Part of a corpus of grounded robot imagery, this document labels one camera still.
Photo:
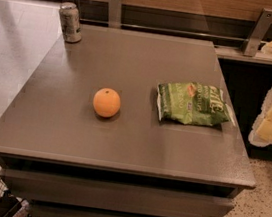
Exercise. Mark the green jalapeno chip bag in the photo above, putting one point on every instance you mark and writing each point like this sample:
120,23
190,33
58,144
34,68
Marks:
192,104

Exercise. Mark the grey drawer cabinet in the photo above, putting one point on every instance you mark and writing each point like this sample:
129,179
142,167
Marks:
58,153

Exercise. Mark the orange fruit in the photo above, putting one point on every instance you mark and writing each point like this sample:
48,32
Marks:
106,102

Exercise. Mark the right metal rail bracket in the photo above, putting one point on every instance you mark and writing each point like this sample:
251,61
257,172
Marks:
261,26

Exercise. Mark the metal rail bracket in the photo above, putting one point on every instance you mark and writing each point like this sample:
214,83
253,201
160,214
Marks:
261,26
114,13

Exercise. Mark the left metal rail bracket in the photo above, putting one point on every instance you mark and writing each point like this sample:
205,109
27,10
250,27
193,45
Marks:
114,13

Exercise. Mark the horizontal metal rail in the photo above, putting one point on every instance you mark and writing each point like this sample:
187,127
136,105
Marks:
182,33

